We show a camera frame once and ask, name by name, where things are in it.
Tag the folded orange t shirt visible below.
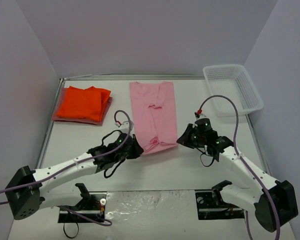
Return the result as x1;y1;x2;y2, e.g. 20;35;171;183
56;85;112;123

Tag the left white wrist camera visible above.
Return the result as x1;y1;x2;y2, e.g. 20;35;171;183
118;120;134;134

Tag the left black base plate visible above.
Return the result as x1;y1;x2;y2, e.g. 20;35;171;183
57;192;107;224

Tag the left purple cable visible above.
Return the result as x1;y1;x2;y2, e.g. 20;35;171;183
0;110;134;227

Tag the purple cable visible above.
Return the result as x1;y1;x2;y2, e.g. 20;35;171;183
196;94;282;240
0;110;134;227

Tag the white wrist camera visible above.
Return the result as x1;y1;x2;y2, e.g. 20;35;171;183
194;111;207;120
118;120;134;134

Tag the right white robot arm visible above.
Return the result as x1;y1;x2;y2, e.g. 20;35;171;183
177;118;299;233

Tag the white plastic basket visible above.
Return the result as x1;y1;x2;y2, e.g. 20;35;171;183
202;64;264;116

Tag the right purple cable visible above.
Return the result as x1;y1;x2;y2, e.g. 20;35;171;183
196;94;282;240

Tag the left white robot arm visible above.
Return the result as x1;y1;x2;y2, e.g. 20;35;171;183
5;132;144;220

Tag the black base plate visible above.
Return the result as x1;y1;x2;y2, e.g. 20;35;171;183
57;192;107;224
195;190;245;221

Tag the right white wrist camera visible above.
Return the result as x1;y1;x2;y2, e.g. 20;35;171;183
194;111;207;120

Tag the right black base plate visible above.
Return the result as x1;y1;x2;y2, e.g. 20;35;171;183
195;190;245;221

